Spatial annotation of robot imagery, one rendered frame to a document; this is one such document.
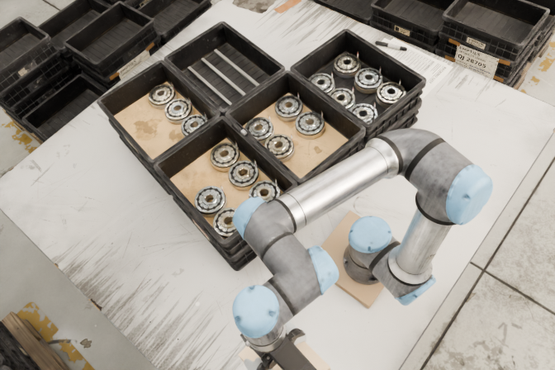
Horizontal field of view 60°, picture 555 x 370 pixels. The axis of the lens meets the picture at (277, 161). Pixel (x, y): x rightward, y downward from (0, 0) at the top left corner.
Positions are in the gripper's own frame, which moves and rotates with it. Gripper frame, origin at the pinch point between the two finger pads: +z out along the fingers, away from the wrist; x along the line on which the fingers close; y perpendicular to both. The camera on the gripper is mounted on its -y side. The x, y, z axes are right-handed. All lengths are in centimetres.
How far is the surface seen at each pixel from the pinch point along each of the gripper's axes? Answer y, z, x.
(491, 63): 37, 65, -171
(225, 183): 60, 26, -29
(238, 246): 39.2, 24.7, -16.0
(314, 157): 45, 26, -56
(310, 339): 7.2, 38.9, -13.2
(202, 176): 68, 26, -25
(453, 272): -11, 39, -59
